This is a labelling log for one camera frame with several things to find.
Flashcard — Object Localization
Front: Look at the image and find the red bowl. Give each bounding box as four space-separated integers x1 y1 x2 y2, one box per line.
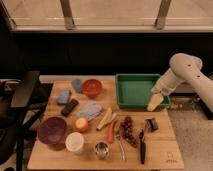
82 79 103 99

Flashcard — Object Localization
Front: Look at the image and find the purple bowl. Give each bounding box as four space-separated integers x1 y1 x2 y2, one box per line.
37 117 67 145

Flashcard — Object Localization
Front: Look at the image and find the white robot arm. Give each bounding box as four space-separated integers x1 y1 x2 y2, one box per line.
147 53 213 112

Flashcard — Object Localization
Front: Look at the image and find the green plastic tray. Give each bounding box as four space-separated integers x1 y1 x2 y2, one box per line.
115 73 171 110

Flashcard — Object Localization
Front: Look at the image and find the black binder clip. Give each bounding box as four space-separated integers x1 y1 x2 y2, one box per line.
146 118 158 132

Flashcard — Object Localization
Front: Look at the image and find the bunch of red grapes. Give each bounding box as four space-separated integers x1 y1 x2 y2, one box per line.
119 116 138 148

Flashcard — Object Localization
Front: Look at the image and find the yellow banana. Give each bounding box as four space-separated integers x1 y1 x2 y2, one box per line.
96 107 117 131

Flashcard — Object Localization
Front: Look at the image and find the metal spoon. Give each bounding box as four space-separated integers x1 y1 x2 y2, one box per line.
115 131 126 161

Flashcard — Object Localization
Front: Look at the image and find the orange carrot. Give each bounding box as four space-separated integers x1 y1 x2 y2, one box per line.
107 120 117 144

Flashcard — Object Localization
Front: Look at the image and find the blue grey cloth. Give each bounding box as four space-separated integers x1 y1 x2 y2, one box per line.
77 101 102 121

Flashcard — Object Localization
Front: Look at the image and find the small metal cup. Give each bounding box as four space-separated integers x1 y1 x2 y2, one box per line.
94 142 109 160

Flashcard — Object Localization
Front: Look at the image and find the red yellow apple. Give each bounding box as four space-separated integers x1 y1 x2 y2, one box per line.
75 118 89 132

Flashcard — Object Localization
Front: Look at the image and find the wooden board table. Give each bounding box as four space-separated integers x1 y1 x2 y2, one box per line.
27 80 184 171

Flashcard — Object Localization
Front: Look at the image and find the small blue cup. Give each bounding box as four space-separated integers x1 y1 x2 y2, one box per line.
71 79 82 93

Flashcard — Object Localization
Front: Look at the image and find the black remote control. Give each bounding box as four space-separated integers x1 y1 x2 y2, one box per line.
61 99 79 117

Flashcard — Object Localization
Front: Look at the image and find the white plastic cup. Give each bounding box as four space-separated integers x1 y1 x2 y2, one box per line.
65 132 84 154

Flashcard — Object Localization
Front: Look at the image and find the blue sponge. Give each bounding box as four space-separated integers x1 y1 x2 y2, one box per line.
57 90 71 105

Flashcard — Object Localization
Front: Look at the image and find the black handled knife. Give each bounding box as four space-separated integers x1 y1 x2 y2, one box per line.
139 130 146 164

